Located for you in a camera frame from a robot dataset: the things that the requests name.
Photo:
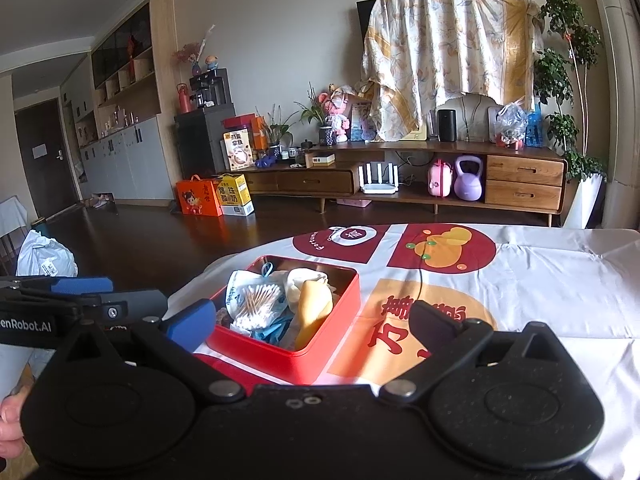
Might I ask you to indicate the red tin box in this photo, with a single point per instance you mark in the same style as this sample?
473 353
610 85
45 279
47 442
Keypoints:
280 360

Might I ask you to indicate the cream fan-shaped ornament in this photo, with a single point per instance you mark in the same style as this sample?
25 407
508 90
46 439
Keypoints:
477 120

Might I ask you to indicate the red thermos bottle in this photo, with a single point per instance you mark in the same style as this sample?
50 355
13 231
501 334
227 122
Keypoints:
184 100

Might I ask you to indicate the black television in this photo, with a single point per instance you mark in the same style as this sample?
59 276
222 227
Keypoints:
365 25

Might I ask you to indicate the light wooden cabinet drawer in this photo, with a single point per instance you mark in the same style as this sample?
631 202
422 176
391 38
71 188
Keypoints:
525 170
522 196

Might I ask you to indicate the small grassy potted plant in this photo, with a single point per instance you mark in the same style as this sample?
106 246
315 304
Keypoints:
275 135

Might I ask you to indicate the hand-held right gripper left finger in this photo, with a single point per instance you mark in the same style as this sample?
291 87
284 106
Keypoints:
190 322

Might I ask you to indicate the pair of light shoes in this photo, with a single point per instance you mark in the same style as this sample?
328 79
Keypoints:
102 201

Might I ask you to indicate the white standing air conditioner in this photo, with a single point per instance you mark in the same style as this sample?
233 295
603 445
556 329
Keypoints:
620 85

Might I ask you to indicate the wooden TV cabinet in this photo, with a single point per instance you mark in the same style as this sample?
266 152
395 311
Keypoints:
400 146

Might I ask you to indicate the white planter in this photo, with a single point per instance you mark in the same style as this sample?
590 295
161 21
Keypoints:
582 202

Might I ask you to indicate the clear plastic bag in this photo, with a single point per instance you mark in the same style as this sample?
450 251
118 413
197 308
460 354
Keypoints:
512 120

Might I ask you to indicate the yellow carton box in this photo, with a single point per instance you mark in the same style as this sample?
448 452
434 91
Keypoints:
235 195

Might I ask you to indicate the cream cloth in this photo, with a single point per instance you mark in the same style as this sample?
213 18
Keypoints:
302 280

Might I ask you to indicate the black cabinet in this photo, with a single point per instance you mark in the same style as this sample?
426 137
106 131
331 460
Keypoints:
200 140

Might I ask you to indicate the black coffee machine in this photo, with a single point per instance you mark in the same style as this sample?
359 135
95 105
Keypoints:
212 87

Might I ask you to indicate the blue nitrile glove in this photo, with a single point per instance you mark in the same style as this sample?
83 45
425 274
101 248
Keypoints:
272 332

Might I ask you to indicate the small wooden box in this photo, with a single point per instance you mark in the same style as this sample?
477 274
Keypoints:
321 160

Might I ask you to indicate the orange gift box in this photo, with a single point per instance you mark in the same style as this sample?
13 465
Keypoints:
197 197

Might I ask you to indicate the white plastic sack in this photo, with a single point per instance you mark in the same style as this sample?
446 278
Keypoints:
45 255

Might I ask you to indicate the white brown snack box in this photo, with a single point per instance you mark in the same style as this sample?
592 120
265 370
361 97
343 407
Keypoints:
239 150

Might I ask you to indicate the tall green potted tree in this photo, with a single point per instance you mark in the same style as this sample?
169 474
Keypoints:
560 10

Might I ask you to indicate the pink plush doll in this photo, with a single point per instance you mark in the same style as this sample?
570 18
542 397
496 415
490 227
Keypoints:
337 115

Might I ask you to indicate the vase with pink flowers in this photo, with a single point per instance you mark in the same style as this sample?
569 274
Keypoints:
187 55

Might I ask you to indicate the white red printed tablecloth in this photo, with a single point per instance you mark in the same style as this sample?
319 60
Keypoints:
550 280

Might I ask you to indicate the green plant dark pot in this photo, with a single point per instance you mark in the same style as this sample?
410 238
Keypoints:
326 135

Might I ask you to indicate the white router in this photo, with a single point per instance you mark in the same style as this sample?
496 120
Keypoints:
377 182

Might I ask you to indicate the purple kettlebell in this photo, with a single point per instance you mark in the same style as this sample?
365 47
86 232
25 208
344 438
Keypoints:
468 185

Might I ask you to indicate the pink flat box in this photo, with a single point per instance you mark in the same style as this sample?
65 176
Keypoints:
352 202

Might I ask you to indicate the cotton swab bag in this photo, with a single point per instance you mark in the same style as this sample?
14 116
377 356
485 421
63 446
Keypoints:
255 305

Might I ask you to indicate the yellow soft toy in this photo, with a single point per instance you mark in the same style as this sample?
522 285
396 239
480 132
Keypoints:
312 315

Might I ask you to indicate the wooden wall cabinet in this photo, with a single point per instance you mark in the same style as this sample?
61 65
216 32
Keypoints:
130 160

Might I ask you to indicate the floral cloth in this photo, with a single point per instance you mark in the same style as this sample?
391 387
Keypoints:
440 35

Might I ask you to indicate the dark wooden cabinet drawer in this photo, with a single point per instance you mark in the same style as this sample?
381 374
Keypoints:
315 182

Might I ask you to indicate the small figurine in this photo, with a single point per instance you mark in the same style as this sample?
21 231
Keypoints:
212 62

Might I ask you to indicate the black speaker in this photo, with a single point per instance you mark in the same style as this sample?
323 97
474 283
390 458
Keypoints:
447 125

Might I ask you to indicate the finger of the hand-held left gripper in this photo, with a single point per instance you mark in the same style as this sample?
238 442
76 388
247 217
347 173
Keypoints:
130 305
82 285

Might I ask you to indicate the blue picture card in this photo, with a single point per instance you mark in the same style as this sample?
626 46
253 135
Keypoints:
362 122

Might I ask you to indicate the red gift box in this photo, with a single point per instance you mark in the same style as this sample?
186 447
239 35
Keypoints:
240 122

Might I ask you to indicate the pink small suitcase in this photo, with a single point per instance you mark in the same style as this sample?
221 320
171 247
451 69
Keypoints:
440 180

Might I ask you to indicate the dark teapot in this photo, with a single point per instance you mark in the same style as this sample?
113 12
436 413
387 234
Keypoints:
306 145

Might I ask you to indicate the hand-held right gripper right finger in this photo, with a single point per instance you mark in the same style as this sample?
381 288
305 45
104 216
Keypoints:
430 320

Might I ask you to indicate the person's left hand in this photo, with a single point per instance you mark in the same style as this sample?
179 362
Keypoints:
10 420

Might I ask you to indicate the dark entry door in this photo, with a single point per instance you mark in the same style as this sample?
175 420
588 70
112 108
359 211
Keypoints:
45 160

